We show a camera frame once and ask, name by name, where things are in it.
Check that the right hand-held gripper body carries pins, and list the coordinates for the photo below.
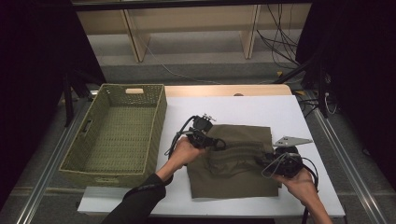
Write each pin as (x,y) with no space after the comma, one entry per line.
(288,161)

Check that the green woven basket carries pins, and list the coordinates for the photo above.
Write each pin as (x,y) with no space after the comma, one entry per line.
(118,130)

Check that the white table cover sheet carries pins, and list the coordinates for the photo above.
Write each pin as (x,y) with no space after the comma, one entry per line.
(249,109)

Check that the aluminium rail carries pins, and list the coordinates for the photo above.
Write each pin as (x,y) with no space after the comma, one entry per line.
(46,174)
(358,183)

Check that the light wooden table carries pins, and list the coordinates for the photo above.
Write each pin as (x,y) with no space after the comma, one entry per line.
(202,90)

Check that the person's left hand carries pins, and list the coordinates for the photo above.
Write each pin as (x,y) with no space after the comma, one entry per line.
(185,152)

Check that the black metal bar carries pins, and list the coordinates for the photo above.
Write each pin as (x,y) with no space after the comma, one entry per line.
(186,3)

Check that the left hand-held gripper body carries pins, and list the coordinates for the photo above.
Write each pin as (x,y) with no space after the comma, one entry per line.
(200,133)

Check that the black curtain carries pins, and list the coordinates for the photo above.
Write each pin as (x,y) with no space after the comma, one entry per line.
(358,46)
(31,62)

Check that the person's right hand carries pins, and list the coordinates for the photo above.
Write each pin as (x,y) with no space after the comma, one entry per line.
(299,186)

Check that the beige wooden shelf unit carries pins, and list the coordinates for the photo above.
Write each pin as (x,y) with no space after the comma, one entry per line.
(186,18)

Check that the olive green shorts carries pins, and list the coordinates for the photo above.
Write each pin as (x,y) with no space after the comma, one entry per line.
(233,180)

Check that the black metal stand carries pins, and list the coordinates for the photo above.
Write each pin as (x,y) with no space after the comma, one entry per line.
(67,102)
(322,93)

